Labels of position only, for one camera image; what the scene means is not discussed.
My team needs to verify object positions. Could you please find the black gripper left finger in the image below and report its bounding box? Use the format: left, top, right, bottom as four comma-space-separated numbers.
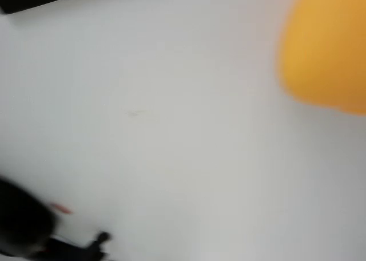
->
0, 173, 59, 258

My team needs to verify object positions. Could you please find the yellow rubber duck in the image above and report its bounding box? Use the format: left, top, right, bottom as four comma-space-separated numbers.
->
276, 0, 366, 116

